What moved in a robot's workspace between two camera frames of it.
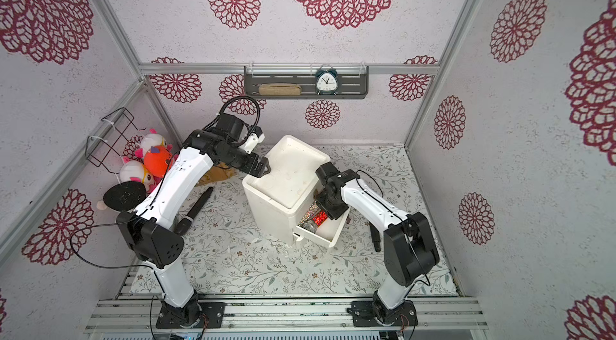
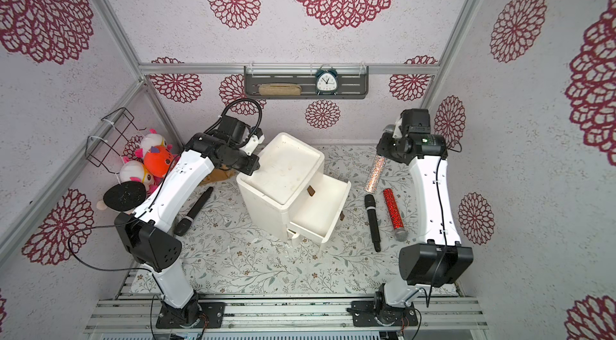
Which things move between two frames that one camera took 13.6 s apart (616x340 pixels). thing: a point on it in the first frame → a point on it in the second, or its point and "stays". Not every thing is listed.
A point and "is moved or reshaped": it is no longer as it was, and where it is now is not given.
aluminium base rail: [433, 315] stays
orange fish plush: [156, 159] stays
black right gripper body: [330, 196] → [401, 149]
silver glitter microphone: [306, 220] → [375, 174]
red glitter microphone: [319, 218] is moved or reshaped
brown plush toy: [219, 172] stays
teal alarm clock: [326, 81] stays
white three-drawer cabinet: [274, 203] stays
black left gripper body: [245, 161] stays
